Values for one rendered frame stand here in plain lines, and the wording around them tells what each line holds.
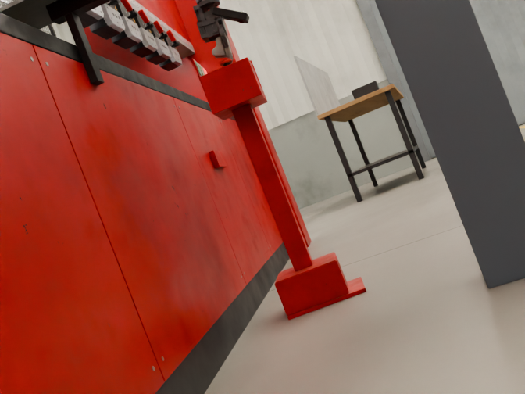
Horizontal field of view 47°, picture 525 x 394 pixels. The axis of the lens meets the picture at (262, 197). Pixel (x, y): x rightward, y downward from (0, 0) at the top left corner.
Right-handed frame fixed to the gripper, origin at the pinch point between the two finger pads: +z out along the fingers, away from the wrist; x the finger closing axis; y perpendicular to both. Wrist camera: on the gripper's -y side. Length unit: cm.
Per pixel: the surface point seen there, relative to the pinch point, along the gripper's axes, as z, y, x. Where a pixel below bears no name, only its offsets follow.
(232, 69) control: 6.3, -0.6, 15.1
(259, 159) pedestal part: 34.1, -0.3, 8.2
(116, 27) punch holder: -30, 40, -25
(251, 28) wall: -196, 22, -716
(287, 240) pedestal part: 61, -2, 8
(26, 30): 0, 31, 78
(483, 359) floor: 80, -34, 96
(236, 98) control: 14.9, 0.7, 15.1
